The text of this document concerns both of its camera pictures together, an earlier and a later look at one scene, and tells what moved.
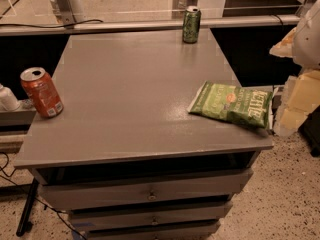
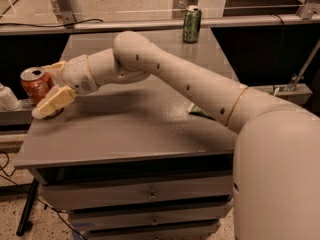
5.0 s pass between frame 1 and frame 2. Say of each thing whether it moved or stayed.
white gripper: moved
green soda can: stayed
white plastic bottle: stayed
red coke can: stayed
